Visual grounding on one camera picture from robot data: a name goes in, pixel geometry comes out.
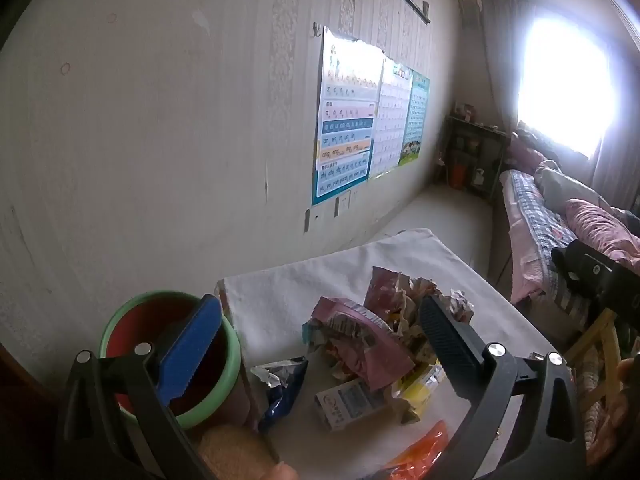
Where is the white grid wall poster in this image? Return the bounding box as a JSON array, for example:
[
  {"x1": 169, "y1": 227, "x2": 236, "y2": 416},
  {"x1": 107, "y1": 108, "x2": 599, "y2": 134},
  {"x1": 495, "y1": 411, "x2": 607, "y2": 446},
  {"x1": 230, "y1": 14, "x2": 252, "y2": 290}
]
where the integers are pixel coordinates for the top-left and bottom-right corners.
[{"x1": 369, "y1": 56, "x2": 414, "y2": 181}]

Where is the small white carton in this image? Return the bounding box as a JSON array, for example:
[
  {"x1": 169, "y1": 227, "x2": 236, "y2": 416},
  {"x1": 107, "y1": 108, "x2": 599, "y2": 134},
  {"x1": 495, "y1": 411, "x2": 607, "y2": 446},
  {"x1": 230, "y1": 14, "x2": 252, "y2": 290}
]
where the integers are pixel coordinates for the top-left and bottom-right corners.
[{"x1": 314, "y1": 377, "x2": 397, "y2": 432}]

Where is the small teal wrapper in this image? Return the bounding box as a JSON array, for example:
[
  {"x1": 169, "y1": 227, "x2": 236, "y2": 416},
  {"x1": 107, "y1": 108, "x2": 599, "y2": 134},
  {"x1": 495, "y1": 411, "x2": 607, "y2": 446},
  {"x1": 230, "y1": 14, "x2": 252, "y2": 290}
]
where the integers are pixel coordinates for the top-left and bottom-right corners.
[{"x1": 301, "y1": 321, "x2": 327, "y2": 357}]

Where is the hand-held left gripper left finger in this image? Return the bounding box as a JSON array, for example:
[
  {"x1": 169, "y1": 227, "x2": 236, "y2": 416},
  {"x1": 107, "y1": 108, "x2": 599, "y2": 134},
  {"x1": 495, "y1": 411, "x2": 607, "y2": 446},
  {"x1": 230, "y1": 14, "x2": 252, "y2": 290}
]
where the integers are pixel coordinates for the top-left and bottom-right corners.
[{"x1": 55, "y1": 294, "x2": 223, "y2": 480}]

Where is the black wall bar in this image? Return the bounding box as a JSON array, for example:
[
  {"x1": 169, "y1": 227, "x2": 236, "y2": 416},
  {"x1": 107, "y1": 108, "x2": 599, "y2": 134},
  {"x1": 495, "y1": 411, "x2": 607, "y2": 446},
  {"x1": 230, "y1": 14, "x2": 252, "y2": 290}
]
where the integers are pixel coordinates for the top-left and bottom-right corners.
[{"x1": 391, "y1": 0, "x2": 432, "y2": 25}]

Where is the white tablecloth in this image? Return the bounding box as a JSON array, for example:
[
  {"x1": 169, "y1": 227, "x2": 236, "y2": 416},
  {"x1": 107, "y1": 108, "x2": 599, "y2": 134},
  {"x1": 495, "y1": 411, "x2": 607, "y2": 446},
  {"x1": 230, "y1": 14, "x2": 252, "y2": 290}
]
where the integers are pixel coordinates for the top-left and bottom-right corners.
[{"x1": 216, "y1": 228, "x2": 551, "y2": 480}]

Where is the green-bordered wall poster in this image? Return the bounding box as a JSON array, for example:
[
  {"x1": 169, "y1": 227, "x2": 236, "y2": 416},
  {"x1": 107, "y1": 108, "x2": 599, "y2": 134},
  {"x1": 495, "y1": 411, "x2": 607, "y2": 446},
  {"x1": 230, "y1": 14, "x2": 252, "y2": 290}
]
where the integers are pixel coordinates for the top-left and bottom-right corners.
[{"x1": 398, "y1": 70, "x2": 431, "y2": 167}]

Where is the light curtain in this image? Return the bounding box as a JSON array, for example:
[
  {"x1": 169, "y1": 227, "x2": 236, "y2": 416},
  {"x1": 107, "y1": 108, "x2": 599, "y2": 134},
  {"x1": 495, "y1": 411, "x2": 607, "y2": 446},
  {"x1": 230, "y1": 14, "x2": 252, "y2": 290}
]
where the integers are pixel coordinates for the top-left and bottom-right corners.
[{"x1": 472, "y1": 0, "x2": 523, "y2": 133}]

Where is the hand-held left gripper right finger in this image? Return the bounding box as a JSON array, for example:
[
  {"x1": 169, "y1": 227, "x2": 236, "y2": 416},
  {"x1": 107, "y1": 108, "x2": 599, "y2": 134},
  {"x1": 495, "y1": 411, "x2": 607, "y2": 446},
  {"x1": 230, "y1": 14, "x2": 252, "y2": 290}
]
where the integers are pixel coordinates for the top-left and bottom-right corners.
[{"x1": 419, "y1": 295, "x2": 587, "y2": 480}]

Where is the large striped wall poster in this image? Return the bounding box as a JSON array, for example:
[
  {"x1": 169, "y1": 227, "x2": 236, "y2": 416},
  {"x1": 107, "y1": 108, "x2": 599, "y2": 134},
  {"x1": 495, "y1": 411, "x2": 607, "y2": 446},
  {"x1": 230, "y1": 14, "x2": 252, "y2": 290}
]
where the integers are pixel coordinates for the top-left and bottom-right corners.
[{"x1": 311, "y1": 26, "x2": 385, "y2": 207}]

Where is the tan textured object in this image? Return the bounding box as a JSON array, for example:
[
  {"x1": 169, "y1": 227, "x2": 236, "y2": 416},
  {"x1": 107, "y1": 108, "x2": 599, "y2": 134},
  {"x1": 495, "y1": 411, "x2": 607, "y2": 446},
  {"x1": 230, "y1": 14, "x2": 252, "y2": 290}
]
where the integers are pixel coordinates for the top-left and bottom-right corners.
[{"x1": 199, "y1": 424, "x2": 301, "y2": 480}]

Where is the pink quilt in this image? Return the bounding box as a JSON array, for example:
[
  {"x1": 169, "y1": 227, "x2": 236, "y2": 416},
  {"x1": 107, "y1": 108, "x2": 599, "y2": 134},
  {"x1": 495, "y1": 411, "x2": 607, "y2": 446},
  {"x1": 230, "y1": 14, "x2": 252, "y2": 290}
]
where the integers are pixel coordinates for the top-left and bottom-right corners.
[{"x1": 564, "y1": 198, "x2": 640, "y2": 262}]

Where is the grey-white blanket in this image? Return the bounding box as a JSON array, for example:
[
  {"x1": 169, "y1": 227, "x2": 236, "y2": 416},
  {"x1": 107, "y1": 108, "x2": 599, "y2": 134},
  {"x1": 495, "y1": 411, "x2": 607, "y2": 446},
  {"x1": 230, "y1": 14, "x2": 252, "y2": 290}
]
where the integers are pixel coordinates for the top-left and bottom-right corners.
[{"x1": 534, "y1": 160, "x2": 603, "y2": 207}]

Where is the window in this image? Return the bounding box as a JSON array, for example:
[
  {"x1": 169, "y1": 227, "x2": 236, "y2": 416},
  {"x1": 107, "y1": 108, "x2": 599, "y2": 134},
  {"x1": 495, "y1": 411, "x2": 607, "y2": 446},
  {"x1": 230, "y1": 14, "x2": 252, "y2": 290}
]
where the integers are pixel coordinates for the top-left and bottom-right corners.
[{"x1": 516, "y1": 14, "x2": 619, "y2": 157}]

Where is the blue and silver snack bag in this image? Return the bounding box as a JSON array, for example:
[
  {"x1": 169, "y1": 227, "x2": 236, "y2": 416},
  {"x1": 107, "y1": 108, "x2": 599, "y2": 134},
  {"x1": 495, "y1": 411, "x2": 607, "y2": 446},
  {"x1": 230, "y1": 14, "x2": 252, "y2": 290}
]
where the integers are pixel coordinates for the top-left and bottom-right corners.
[{"x1": 250, "y1": 356, "x2": 309, "y2": 433}]

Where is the pink crumpled snack bag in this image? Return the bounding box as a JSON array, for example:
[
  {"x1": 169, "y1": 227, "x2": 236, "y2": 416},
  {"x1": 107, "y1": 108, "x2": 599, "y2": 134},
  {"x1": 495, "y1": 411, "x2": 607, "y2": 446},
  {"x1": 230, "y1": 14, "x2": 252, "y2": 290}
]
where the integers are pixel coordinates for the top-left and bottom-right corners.
[{"x1": 311, "y1": 296, "x2": 417, "y2": 392}]

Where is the person's right hand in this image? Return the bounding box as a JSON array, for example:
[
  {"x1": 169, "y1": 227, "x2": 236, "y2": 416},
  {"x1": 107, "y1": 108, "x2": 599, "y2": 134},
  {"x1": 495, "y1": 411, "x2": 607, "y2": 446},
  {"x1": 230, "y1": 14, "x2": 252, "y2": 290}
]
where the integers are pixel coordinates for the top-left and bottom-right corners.
[{"x1": 617, "y1": 357, "x2": 640, "y2": 426}]

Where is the yellow wrapper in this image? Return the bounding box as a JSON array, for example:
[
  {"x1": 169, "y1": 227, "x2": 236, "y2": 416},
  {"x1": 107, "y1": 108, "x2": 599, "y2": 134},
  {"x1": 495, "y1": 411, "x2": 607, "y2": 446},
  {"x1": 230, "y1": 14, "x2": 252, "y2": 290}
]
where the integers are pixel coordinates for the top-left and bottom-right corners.
[{"x1": 392, "y1": 362, "x2": 447, "y2": 424}]

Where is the crumpled grey paper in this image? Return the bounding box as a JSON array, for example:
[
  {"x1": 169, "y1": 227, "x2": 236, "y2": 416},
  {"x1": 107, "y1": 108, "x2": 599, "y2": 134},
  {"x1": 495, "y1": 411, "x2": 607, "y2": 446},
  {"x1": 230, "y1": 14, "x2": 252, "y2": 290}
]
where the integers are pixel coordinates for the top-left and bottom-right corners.
[{"x1": 446, "y1": 287, "x2": 476, "y2": 324}]

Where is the wooden chair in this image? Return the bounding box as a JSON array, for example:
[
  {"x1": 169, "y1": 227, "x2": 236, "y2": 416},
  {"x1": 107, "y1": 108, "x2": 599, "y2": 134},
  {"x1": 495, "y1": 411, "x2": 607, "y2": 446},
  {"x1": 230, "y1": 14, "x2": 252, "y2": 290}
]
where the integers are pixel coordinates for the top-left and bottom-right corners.
[{"x1": 564, "y1": 307, "x2": 632, "y2": 413}]

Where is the dark corner shelf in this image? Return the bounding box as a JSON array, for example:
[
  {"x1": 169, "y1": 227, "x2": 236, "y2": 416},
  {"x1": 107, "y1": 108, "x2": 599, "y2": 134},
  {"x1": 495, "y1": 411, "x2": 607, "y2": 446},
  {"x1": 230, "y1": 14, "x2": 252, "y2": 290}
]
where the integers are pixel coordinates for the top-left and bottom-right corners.
[{"x1": 441, "y1": 104, "x2": 507, "y2": 202}]

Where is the red bin with green rim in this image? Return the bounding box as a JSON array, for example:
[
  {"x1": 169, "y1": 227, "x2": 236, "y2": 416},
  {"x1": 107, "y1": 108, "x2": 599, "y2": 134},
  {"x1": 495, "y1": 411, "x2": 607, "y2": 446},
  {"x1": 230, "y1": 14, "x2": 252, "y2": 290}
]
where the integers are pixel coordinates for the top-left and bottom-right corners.
[{"x1": 98, "y1": 291, "x2": 251, "y2": 431}]

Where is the orange plastic wrapper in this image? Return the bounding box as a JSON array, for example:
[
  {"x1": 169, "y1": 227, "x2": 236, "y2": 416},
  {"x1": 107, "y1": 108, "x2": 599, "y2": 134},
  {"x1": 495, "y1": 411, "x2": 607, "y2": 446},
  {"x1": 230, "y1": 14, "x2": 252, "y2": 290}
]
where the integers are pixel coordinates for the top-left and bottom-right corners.
[{"x1": 369, "y1": 420, "x2": 451, "y2": 480}]

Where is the bed with checked sheet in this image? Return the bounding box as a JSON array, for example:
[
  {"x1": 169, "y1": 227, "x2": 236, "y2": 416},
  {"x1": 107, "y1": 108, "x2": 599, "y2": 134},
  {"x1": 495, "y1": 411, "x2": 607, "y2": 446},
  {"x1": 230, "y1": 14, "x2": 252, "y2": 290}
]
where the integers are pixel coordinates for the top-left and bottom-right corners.
[{"x1": 499, "y1": 130, "x2": 640, "y2": 313}]

